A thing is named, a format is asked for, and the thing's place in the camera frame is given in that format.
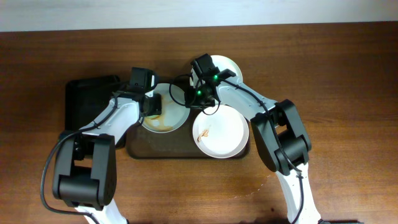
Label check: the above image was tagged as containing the small black tray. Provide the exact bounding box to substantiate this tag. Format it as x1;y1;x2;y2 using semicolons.
64;75;124;133

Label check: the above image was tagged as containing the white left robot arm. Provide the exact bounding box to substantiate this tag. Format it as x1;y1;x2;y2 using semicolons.
49;91;162;223

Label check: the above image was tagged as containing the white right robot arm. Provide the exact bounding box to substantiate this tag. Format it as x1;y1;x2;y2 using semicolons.
186;68;322;223

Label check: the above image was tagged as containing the white plate with sauce stain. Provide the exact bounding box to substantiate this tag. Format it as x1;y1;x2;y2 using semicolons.
142;83;190;134

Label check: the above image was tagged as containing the green yellow sponge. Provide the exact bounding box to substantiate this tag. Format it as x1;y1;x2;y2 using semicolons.
145;115;160;120

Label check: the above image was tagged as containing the large brown serving tray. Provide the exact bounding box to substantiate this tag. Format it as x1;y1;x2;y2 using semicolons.
125;77;251;160

